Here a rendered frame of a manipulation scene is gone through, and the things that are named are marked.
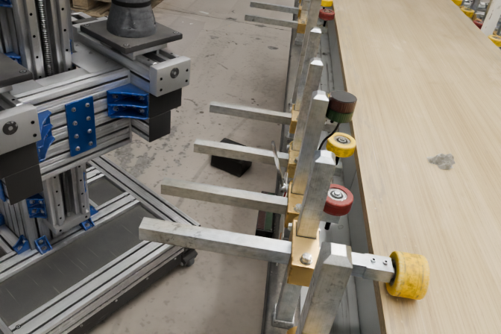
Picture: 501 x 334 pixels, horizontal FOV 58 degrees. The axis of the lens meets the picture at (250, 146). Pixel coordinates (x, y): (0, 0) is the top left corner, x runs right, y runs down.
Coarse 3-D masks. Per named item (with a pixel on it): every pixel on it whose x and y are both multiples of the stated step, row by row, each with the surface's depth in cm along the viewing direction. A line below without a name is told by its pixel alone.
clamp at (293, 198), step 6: (288, 192) 111; (288, 198) 108; (294, 198) 108; (300, 198) 108; (288, 204) 106; (294, 204) 106; (288, 210) 104; (288, 216) 105; (294, 216) 104; (288, 222) 106
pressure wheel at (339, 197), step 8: (336, 184) 109; (328, 192) 106; (336, 192) 105; (344, 192) 107; (328, 200) 103; (336, 200) 104; (344, 200) 104; (352, 200) 105; (328, 208) 104; (336, 208) 103; (344, 208) 103; (328, 224) 110
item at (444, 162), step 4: (436, 156) 123; (440, 156) 125; (444, 156) 126; (448, 156) 123; (452, 156) 126; (428, 160) 124; (432, 160) 123; (436, 160) 123; (440, 160) 123; (444, 160) 123; (448, 160) 123; (452, 160) 124; (436, 164) 123; (440, 164) 122; (444, 164) 121; (448, 164) 121; (452, 164) 124; (440, 168) 121; (444, 168) 121; (448, 168) 121
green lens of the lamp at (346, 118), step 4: (328, 108) 97; (328, 112) 97; (332, 112) 96; (336, 112) 96; (352, 112) 97; (328, 116) 98; (332, 116) 97; (336, 116) 96; (340, 116) 96; (344, 116) 96; (348, 116) 96; (352, 116) 98; (332, 120) 97; (336, 120) 97; (340, 120) 96; (344, 120) 96; (348, 120) 97
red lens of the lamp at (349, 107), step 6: (336, 90) 99; (330, 96) 96; (330, 102) 96; (336, 102) 95; (342, 102) 94; (354, 102) 95; (336, 108) 95; (342, 108) 95; (348, 108) 95; (354, 108) 96
